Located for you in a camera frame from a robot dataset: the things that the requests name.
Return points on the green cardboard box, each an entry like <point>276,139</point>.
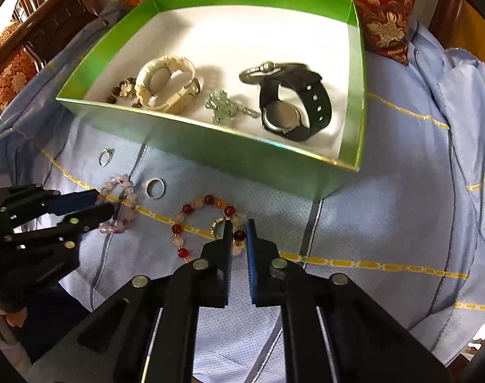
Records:
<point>234,147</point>

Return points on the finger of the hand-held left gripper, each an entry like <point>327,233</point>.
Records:
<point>98,213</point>
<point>80,200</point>

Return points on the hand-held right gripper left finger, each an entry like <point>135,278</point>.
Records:
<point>223,271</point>

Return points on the red gold patterned cushion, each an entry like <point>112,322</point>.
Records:
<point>386,28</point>

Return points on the blue checked cloth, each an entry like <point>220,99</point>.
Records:
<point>366,227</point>

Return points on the black wrist watch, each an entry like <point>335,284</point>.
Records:
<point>318,99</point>

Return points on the crystal brooch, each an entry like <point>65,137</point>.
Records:
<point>220,105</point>

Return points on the white wrist watch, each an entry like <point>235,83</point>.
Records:
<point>164,63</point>

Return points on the orange red patterned cushion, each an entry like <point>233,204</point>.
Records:
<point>11,75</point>

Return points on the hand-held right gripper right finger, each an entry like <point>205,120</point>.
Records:
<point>253,271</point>

